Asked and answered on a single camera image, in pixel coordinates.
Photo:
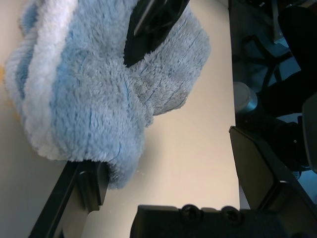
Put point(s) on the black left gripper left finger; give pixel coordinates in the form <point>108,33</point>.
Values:
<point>74,188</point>

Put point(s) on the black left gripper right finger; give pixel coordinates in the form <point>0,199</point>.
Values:
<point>255,173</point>

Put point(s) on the silver metal cylinder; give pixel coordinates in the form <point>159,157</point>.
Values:
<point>244,96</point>

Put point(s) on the light blue fluffy rag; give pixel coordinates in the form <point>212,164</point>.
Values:
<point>81,99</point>

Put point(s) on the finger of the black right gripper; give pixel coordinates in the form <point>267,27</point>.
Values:
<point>153,27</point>

